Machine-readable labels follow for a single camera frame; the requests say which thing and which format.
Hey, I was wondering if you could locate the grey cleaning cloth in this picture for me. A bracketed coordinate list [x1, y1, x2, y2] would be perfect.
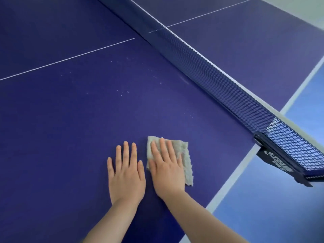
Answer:
[146, 136, 194, 187]

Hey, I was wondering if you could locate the person's right forearm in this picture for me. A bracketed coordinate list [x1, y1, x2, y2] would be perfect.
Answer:
[162, 189, 250, 243]

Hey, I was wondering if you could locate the person's left hand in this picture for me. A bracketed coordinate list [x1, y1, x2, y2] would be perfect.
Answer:
[107, 141, 146, 206]

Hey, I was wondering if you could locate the blue table tennis table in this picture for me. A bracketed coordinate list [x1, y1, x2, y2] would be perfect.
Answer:
[0, 0, 324, 243]

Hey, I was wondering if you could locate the black net post clamp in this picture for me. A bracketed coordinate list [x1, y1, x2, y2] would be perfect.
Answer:
[253, 133, 324, 188]

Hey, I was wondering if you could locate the person's left forearm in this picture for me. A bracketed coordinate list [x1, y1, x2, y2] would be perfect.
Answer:
[82, 199, 141, 243]

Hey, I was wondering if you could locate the person's right hand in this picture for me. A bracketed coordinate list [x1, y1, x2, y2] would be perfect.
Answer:
[148, 138, 187, 199]

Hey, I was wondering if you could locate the dark blue table tennis net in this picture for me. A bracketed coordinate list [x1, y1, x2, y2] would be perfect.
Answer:
[93, 0, 324, 172]

